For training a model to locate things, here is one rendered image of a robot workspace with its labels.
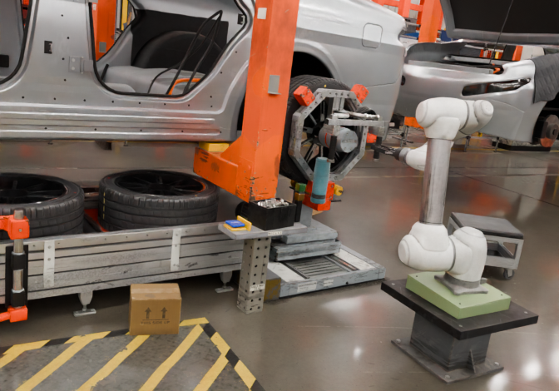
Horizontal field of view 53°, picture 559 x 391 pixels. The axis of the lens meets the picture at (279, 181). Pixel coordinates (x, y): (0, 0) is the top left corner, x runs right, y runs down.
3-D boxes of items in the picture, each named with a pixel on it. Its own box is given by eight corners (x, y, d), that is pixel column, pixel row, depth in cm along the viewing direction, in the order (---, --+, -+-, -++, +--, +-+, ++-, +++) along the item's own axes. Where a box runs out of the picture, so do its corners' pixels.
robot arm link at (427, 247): (453, 276, 245) (406, 274, 240) (436, 266, 260) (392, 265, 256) (474, 98, 237) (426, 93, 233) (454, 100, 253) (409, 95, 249)
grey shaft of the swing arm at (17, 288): (27, 314, 247) (29, 205, 236) (29, 320, 243) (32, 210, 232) (4, 318, 242) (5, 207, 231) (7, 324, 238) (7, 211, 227)
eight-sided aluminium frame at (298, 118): (353, 177, 357) (367, 91, 345) (360, 180, 352) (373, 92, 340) (284, 180, 326) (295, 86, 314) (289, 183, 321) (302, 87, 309)
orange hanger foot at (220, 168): (215, 171, 353) (221, 116, 345) (260, 194, 312) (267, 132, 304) (191, 172, 343) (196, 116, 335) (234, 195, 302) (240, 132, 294)
